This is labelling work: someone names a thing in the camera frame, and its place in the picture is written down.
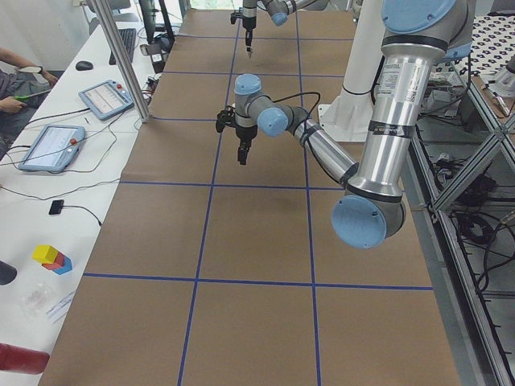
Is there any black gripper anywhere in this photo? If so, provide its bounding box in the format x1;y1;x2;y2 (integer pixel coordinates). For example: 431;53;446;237
242;17;256;51
236;125;258;165

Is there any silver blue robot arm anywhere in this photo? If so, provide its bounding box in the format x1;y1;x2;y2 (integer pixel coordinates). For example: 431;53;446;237
228;1;476;248
230;0;316;56

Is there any black keyboard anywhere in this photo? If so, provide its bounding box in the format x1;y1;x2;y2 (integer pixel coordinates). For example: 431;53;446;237
118;28;137;63

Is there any far teach pendant tablet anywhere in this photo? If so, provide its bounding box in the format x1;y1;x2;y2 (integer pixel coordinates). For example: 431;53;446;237
78;80;134;121

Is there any teach pendant tablet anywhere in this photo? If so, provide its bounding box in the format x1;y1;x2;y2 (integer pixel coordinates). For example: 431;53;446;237
78;80;134;121
19;125;86;173

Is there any black computer mouse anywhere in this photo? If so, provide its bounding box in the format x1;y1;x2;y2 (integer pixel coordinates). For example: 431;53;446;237
75;60;93;72

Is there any near teach pendant tablet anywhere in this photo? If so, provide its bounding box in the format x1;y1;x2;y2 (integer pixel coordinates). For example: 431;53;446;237
19;125;86;173

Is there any small black box device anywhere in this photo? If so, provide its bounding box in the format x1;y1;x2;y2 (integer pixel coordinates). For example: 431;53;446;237
48;199;64;216

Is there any blue wooden block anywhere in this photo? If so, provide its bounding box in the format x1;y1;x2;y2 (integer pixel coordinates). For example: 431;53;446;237
53;257;72;275

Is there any red wooden block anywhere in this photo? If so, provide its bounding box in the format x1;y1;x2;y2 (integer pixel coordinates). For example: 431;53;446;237
42;253;66;271

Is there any yellow wooden block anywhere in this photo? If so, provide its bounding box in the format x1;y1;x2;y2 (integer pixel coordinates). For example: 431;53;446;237
32;244;59;264

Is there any seated person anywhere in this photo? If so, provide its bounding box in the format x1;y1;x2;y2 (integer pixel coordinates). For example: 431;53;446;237
1;47;58;158

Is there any clear plastic bag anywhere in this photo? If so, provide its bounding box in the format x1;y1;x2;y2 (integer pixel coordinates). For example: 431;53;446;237
21;283;56;319

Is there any red cylinder bottle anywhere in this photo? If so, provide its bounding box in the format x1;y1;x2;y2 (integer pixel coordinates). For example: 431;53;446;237
1;343;50;375

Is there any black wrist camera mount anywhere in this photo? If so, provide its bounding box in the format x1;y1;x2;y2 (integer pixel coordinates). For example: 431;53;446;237
215;105;237;134
230;11;242;25

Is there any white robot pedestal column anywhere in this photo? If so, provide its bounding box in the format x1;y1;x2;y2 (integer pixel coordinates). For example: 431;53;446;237
319;0;385;142

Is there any aluminium frame post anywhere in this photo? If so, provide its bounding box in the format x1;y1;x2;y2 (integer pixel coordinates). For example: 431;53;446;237
91;0;150;123

